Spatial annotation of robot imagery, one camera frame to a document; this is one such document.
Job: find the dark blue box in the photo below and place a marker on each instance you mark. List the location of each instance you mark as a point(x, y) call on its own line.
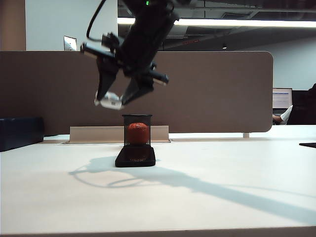
point(19, 133)

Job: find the orange tangerine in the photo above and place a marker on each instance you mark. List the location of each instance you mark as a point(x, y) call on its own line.
point(137, 133)

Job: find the computer monitor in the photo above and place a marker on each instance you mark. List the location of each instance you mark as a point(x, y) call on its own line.
point(281, 98)

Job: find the black flat mat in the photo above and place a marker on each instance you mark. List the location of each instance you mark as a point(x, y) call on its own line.
point(308, 145)

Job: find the black mesh pen holder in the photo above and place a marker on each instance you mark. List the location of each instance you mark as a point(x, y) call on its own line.
point(137, 118)

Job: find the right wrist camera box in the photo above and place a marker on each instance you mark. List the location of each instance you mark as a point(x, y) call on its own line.
point(111, 40)

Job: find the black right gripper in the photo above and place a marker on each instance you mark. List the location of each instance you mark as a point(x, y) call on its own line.
point(145, 42)

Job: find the long ceiling light strip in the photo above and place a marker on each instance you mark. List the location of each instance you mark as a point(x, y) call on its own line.
point(247, 23)

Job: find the brown desk partition panel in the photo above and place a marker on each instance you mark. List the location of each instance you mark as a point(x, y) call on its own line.
point(209, 98)

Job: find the seated person in dark clothing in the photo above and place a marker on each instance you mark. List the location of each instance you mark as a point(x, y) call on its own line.
point(303, 108)

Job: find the metal wall plate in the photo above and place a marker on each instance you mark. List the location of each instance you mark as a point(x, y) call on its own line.
point(69, 43)

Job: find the black smartphone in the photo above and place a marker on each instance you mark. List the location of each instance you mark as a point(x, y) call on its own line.
point(134, 159)

